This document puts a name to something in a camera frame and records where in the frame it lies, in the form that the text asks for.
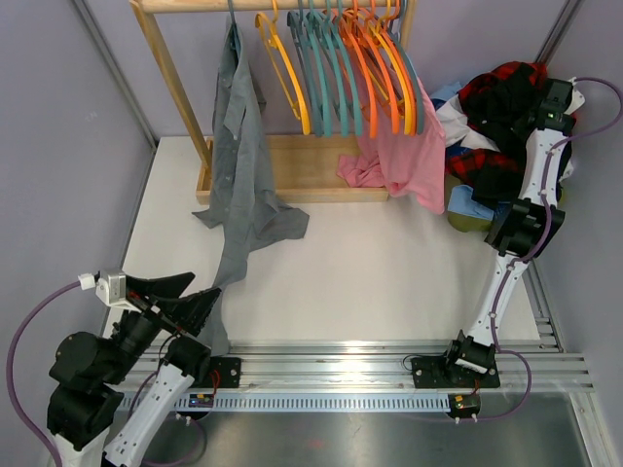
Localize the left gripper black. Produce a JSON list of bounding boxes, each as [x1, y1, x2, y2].
[[102, 271, 222, 384]]

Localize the grey shirt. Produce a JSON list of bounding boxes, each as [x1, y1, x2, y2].
[[192, 21, 312, 357]]

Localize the yellow orange plastic hanger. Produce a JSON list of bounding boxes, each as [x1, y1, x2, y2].
[[254, 0, 312, 135]]

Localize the teal plastic hanger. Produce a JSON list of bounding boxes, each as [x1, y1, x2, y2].
[[286, 0, 323, 137]]

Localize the red black plaid shirt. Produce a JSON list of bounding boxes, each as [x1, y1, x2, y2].
[[446, 61, 548, 187]]

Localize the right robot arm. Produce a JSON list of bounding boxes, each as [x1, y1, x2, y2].
[[435, 79, 574, 388]]

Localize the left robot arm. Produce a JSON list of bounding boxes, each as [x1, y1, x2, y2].
[[47, 270, 222, 466]]

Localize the pink shirt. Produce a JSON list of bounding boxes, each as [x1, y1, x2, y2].
[[337, 93, 446, 215]]

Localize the light blue shirt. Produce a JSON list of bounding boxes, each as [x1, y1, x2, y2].
[[448, 185, 495, 221]]

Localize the white shirt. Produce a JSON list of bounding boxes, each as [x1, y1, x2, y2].
[[436, 94, 498, 152]]

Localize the wooden clothes rack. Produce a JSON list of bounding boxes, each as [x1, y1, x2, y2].
[[128, 0, 420, 205]]

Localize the olive green laundry basket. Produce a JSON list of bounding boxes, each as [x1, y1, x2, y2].
[[446, 184, 568, 234]]

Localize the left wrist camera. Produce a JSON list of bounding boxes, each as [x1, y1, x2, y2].
[[78, 269, 138, 311]]

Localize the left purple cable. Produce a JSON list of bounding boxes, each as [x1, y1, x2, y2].
[[5, 281, 84, 467]]

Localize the purple cable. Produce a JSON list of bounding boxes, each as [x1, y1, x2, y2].
[[5, 281, 84, 467], [486, 76, 623, 424]]

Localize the aluminium rail base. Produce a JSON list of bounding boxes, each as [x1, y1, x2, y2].
[[104, 338, 598, 424]]

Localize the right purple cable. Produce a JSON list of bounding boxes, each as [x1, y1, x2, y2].
[[486, 76, 623, 424]]

